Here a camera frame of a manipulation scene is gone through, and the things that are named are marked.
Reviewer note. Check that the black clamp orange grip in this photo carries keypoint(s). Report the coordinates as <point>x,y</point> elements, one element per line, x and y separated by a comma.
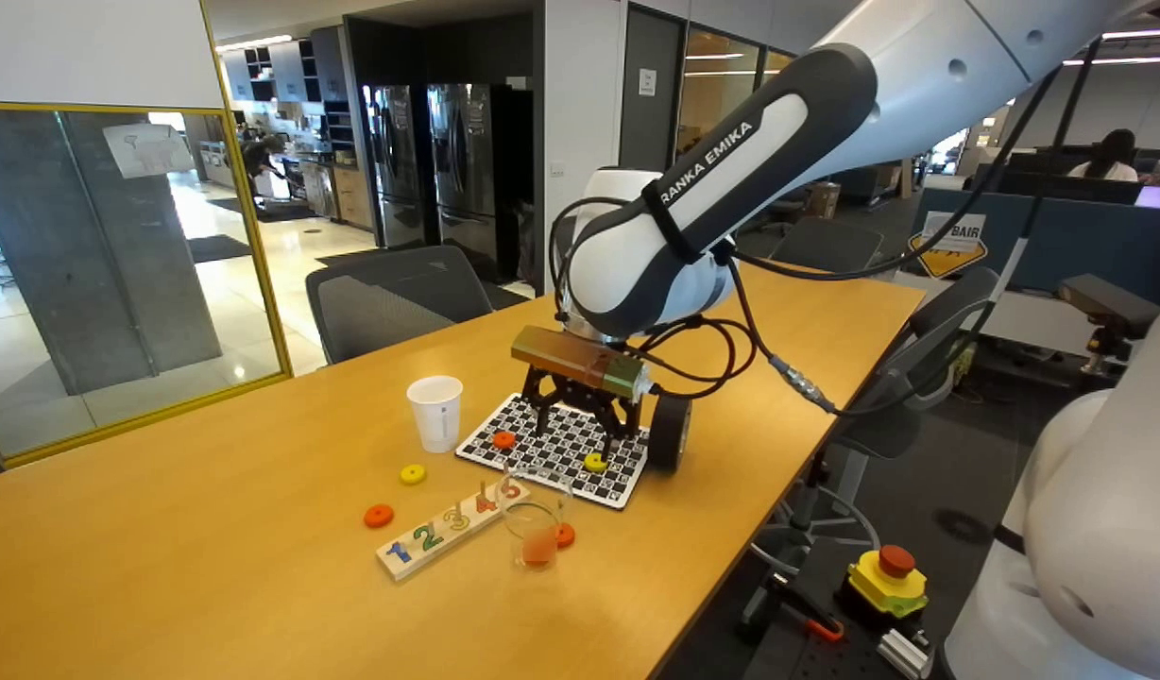
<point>813,626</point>

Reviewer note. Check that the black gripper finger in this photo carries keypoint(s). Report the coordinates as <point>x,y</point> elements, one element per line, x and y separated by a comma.
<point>540,402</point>
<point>617,428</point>

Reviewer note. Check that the black office chair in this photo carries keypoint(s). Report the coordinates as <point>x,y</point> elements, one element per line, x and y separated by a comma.
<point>912,378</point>

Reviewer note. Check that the yellow white sign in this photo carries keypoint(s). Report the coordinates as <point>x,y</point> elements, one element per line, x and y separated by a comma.
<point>951,248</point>

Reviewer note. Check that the transparent plastic cup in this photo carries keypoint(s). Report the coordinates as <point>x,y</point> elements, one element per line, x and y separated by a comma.
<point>520,522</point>

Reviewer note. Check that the small white door notice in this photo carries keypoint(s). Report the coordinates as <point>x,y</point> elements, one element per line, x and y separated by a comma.
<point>647,80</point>

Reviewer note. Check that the wrist mounted camera bar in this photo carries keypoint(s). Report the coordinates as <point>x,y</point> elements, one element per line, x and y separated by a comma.
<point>578,362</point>

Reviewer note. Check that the wooden number peg board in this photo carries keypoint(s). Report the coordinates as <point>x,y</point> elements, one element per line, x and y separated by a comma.
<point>431,539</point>

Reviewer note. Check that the yellow wooden disc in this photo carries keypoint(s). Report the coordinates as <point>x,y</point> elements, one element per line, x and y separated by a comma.
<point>413,473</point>
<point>596,461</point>

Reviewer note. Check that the blue office divider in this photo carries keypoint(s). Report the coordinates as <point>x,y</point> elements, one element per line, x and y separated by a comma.
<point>1080,241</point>

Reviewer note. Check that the yellow red emergency stop button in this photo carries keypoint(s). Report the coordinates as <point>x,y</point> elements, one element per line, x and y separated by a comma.
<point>888,585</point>

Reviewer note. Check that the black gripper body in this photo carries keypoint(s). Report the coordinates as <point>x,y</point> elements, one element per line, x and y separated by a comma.
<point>584,402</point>

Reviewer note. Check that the yellow framed glass partition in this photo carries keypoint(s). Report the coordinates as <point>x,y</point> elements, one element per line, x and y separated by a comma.
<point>101,316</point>

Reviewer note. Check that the dark grey office chair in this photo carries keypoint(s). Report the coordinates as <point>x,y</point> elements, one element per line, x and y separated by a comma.
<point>394,295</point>

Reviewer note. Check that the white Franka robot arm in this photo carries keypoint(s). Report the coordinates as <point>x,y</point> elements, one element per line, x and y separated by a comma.
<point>931,62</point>

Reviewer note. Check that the black white marker board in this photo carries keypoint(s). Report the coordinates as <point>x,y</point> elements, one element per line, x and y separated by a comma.
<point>546,469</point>

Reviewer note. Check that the white paper cup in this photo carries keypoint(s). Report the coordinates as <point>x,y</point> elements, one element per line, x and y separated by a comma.
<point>437,418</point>

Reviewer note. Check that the purple lit monitor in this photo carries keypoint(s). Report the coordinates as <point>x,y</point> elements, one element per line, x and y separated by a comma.
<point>1152,198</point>

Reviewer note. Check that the black glass doors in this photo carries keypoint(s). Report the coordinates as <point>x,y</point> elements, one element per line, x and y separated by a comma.
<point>446,153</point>

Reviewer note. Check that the white paper sign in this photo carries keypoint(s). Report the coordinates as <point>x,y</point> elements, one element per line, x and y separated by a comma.
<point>150,148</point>

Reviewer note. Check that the seated person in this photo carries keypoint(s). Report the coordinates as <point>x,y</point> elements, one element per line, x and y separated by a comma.
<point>1108,153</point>

